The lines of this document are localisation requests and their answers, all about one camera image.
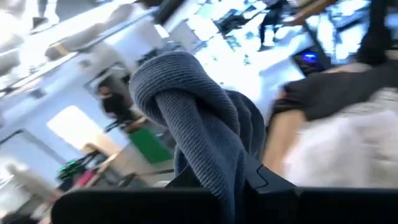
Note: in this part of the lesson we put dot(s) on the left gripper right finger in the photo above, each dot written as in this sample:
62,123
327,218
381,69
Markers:
267,180

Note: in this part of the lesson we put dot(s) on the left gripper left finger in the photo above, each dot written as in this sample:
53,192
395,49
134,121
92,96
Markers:
186,179

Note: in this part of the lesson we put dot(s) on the dark blue knit sweater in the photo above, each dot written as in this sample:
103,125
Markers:
202,124

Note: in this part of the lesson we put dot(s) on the white crinkled garment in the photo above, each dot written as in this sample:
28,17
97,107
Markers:
342,146

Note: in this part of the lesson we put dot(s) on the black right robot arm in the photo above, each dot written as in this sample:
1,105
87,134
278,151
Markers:
376,37

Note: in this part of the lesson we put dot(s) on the green panel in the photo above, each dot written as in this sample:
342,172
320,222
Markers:
150,146

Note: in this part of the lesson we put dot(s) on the dark grey garment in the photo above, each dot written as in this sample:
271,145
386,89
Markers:
326,93

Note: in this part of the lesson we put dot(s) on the person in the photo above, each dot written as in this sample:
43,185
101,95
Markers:
272,21
115,99

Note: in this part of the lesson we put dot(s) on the black device with blue light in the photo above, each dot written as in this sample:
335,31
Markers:
309,60

